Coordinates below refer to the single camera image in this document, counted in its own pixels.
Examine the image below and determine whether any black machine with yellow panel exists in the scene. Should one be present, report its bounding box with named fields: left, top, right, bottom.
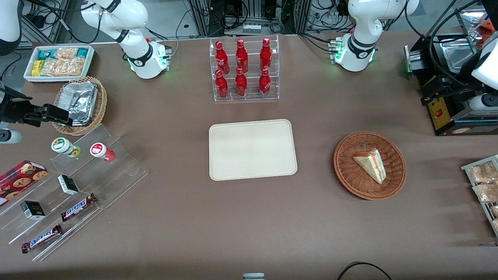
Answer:
left=404, top=33, right=498, bottom=137

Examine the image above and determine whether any stack of foil trays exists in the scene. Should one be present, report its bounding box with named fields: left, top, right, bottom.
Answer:
left=57, top=81, right=98, bottom=126

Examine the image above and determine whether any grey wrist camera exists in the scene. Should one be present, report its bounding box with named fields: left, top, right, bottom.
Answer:
left=0, top=130, right=23, bottom=145
left=468, top=94, right=498, bottom=114

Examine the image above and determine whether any red cola bottle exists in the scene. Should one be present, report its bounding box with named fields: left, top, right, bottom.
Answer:
left=260, top=38, right=272, bottom=71
left=235, top=68, right=248, bottom=97
left=235, top=39, right=249, bottom=73
left=215, top=40, right=230, bottom=75
left=215, top=69, right=229, bottom=99
left=258, top=68, right=272, bottom=98

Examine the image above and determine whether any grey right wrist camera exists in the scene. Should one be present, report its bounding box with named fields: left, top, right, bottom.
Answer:
left=0, top=130, right=23, bottom=145

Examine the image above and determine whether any small clear cracker bag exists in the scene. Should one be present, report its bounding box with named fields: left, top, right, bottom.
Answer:
left=54, top=47, right=79, bottom=60

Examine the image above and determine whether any green lid sunflower cup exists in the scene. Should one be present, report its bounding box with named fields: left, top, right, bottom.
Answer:
left=51, top=137, right=81, bottom=158

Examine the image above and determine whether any white plastic snack bin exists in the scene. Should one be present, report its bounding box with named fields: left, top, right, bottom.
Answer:
left=23, top=45, right=95, bottom=83

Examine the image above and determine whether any orange object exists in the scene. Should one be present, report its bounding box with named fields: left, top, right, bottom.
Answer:
left=476, top=17, right=498, bottom=38

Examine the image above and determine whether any small black box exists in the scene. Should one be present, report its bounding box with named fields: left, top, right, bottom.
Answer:
left=57, top=175, right=80, bottom=196
left=20, top=200, right=46, bottom=221

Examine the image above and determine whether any wrapped triangular sandwich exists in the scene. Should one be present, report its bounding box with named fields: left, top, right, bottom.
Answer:
left=352, top=149, right=387, bottom=185

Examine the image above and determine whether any cream rectangular tray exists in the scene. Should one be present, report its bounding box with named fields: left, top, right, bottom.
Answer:
left=209, top=119, right=298, bottom=182

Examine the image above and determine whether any thin black cable loop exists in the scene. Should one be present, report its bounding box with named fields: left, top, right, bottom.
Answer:
left=337, top=261, right=393, bottom=280

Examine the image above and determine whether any red cookie box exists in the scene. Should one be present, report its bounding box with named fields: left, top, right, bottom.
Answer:
left=0, top=160, right=49, bottom=207

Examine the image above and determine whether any stainless steel pan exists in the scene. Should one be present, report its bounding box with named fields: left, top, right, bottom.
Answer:
left=439, top=38, right=478, bottom=75

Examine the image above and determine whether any grey wire snack rack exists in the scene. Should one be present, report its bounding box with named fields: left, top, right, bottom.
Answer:
left=461, top=154, right=498, bottom=238

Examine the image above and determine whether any Snickers bar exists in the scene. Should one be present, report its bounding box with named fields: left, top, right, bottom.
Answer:
left=61, top=193, right=97, bottom=222
left=21, top=224, right=63, bottom=254

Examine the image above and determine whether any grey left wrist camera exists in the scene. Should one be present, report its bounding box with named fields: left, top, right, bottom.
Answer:
left=468, top=94, right=498, bottom=114

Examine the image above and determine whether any large clear cracker bag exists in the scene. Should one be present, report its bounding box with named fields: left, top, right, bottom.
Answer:
left=40, top=58, right=85, bottom=77

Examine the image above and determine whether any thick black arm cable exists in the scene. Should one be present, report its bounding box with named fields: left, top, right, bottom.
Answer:
left=404, top=0, right=484, bottom=91

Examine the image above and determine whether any light wicker basket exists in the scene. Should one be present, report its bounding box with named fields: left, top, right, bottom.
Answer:
left=52, top=76, right=108, bottom=136

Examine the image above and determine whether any red lid strawberry cup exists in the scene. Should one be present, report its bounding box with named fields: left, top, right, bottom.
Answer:
left=89, top=142, right=115, bottom=162

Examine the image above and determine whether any clear acrylic stepped shelf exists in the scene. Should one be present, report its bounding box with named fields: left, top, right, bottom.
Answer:
left=0, top=124, right=149, bottom=262

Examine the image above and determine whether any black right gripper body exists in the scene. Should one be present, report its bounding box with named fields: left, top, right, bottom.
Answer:
left=0, top=89, right=45, bottom=123

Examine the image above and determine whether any brown wicker basket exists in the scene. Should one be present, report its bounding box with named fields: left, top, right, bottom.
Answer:
left=333, top=131, right=407, bottom=201

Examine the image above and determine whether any clear acrylic bottle rack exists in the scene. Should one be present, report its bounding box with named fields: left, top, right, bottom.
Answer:
left=209, top=35, right=280, bottom=102

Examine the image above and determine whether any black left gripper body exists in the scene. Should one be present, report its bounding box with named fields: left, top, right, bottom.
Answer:
left=440, top=74, right=483, bottom=102

